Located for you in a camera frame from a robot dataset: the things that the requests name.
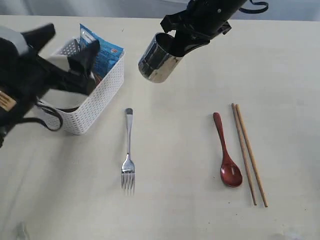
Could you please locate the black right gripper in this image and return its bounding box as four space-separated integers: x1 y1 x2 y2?
160 0 246 57

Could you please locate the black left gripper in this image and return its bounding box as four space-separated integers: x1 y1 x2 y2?
0 23 101 126

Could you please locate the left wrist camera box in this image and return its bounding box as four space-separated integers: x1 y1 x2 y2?
0 26 29 56

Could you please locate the shiny steel cup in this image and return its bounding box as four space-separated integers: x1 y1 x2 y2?
138 32 183 84

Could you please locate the steel spoon long handle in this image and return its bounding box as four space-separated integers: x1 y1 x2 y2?
121 108 135 195

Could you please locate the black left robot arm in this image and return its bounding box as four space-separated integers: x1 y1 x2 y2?
0 23 100 141

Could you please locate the white perforated plastic basket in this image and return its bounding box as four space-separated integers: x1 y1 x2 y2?
40 51 125 135

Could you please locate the white ceramic bowl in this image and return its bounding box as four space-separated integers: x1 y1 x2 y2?
43 55 86 111

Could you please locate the red-brown wooden spoon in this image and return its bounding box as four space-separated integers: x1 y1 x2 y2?
212 112 243 188

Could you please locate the wooden chopstick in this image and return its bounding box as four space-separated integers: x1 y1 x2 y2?
235 104 268 208
231 103 257 206

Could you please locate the blue snack packet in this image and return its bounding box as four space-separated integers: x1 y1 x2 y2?
79 24 124 79

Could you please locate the black cable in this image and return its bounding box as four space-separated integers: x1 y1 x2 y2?
238 0 270 15

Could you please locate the white curtain backdrop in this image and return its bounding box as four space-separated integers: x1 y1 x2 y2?
0 0 320 22

